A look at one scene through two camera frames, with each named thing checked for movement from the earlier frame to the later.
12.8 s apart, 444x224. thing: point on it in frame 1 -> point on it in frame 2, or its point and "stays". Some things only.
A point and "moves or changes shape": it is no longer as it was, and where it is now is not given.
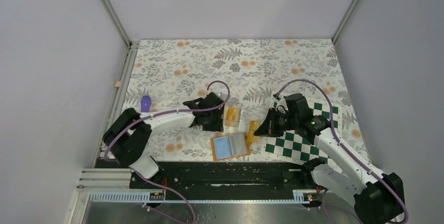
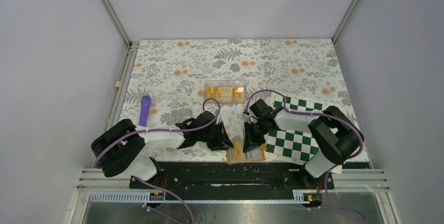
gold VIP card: [254, 125] moves or changes shape
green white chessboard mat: [292, 147] stays
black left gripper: [218, 126] -> [222, 142]
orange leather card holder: [230, 146] moves or changes shape
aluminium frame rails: [106, 180] stays
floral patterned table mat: [162, 75] stays
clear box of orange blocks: [232, 114] -> [226, 91]
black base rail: [297, 176] stays
